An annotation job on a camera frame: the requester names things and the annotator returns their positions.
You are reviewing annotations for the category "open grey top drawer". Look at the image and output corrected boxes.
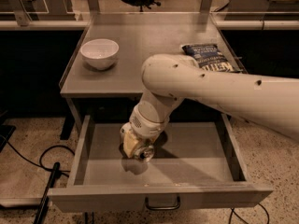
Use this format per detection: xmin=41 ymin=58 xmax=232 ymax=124
xmin=49 ymin=116 xmax=272 ymax=212

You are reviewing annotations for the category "black floor cable right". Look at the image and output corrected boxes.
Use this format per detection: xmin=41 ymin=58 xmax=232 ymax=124
xmin=228 ymin=203 xmax=271 ymax=224

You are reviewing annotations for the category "black floor cable left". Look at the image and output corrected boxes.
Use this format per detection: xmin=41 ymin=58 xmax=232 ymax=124
xmin=0 ymin=133 xmax=76 ymax=177

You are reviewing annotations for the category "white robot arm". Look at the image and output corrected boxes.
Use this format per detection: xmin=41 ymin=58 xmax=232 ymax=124
xmin=121 ymin=54 xmax=299 ymax=161

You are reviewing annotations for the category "black drawer handle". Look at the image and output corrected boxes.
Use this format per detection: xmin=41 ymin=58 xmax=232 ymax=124
xmin=145 ymin=196 xmax=181 ymax=211

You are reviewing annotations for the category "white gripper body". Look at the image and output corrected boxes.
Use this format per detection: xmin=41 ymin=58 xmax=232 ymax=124
xmin=121 ymin=105 xmax=168 ymax=139

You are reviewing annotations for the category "grey cabinet with top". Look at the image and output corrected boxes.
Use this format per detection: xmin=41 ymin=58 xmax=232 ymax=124
xmin=60 ymin=12 xmax=245 ymax=130

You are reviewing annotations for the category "green 7up soda can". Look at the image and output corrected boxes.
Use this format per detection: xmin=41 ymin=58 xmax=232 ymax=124
xmin=134 ymin=145 xmax=154 ymax=162

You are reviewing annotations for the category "black pole on floor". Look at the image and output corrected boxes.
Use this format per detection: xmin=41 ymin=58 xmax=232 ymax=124
xmin=33 ymin=162 xmax=60 ymax=224

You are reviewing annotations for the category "grey horizontal rail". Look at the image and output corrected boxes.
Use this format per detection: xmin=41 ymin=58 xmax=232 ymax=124
xmin=0 ymin=21 xmax=89 ymax=31

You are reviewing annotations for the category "black floor cable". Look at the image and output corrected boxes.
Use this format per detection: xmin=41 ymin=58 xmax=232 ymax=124
xmin=228 ymin=203 xmax=271 ymax=224
xmin=0 ymin=133 xmax=76 ymax=177

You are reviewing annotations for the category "white ceramic bowl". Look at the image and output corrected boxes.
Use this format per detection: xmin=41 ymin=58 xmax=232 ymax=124
xmin=79 ymin=38 xmax=119 ymax=70

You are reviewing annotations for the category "blue Kettle chips bag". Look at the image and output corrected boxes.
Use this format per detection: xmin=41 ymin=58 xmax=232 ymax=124
xmin=181 ymin=44 xmax=240 ymax=73

